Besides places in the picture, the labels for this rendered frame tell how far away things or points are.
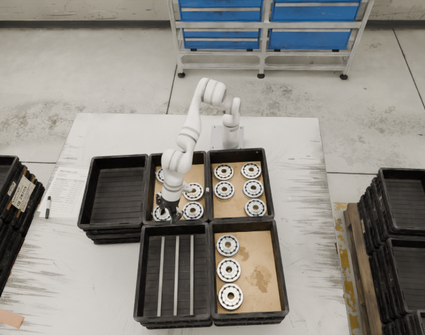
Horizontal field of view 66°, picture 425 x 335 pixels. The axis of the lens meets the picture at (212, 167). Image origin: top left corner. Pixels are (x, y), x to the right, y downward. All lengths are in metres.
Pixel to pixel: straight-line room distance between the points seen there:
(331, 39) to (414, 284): 2.15
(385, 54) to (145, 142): 2.87
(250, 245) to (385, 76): 2.69
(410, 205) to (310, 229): 0.74
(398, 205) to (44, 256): 1.99
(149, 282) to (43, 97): 2.69
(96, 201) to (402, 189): 1.79
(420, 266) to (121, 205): 1.69
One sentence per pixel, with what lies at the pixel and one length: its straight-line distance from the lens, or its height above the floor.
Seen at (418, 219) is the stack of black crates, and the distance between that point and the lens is 2.26.
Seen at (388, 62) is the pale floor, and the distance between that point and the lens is 4.01.
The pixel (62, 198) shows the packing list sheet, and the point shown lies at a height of 0.70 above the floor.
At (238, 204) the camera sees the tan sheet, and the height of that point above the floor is 0.83.
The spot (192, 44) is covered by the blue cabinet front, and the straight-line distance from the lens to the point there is 3.34.
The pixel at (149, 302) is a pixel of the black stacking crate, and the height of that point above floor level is 0.83.
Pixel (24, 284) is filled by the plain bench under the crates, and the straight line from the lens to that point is 1.90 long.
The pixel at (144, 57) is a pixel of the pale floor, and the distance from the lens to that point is 3.91.
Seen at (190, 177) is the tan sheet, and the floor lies 0.83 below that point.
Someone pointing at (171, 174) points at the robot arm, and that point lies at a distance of 1.16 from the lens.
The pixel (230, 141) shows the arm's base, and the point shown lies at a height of 0.85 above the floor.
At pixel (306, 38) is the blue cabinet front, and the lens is 3.32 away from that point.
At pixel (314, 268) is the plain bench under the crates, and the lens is 1.70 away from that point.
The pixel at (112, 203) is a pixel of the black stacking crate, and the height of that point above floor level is 0.83.
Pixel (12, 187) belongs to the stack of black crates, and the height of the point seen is 0.50.
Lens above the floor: 2.27
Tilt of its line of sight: 56 degrees down
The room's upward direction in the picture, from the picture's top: 5 degrees counter-clockwise
